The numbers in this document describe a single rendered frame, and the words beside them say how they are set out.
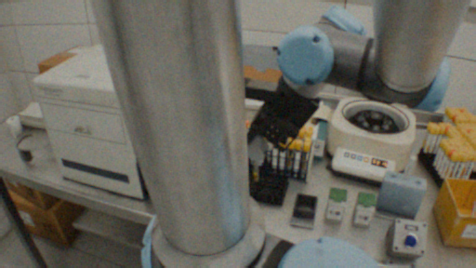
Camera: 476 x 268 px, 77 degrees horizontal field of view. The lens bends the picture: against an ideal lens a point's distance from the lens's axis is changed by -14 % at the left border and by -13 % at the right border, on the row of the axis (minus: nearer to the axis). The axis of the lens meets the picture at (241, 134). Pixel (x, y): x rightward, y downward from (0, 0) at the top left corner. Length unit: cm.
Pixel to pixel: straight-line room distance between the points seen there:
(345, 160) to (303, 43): 56
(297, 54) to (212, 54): 26
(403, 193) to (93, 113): 72
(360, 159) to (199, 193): 74
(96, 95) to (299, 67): 47
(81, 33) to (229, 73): 145
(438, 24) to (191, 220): 22
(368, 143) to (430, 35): 70
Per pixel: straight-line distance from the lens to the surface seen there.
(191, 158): 22
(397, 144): 93
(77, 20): 162
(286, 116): 63
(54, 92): 86
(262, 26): 123
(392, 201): 85
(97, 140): 84
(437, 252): 84
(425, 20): 24
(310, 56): 43
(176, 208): 26
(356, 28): 54
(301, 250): 34
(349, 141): 95
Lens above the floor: 145
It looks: 32 degrees down
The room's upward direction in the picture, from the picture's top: straight up
